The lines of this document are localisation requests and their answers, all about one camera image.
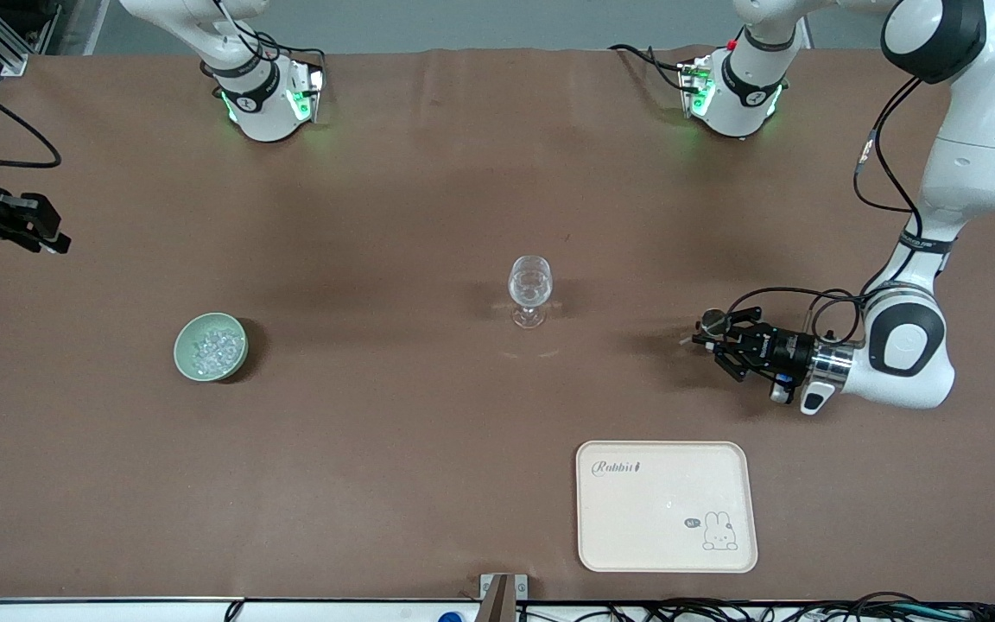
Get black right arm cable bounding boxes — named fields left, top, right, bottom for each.
left=0, top=65, right=62, bottom=169

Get clear wine glass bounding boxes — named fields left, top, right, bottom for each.
left=507, top=255, right=554, bottom=330

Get black left base cable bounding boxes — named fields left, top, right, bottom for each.
left=608, top=41, right=693, bottom=94

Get pile of clear ice cubes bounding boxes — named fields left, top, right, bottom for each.
left=192, top=324, right=245, bottom=378

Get dark camera mount pole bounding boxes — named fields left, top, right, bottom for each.
left=482, top=574, right=517, bottom=622

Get green ceramic bowl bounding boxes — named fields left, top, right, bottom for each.
left=174, top=312, right=250, bottom=383

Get steel cocktail jigger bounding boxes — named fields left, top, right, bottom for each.
left=679, top=315, right=727, bottom=348

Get black base cable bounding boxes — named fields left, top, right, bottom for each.
left=608, top=41, right=693, bottom=94
left=200, top=0, right=327, bottom=74

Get black right base cable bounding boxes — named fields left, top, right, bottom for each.
left=200, top=0, right=327, bottom=74

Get brown table cover sheet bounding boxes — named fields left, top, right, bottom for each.
left=0, top=45, right=995, bottom=603

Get white table edge rail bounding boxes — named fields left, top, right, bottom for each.
left=0, top=598, right=485, bottom=622

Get grey metal mount bracket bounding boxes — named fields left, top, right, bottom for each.
left=479, top=573, right=529, bottom=602

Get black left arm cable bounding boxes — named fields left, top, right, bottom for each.
left=726, top=78, right=926, bottom=346

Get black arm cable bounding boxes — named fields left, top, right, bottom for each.
left=0, top=65, right=62, bottom=169
left=726, top=78, right=926, bottom=346

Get aluminium frame profile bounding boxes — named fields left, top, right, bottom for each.
left=0, top=0, right=64, bottom=77

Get cream tray with rabbit print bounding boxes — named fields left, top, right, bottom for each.
left=575, top=441, right=759, bottom=574

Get black cable bundle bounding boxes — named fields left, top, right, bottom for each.
left=515, top=592, right=995, bottom=622

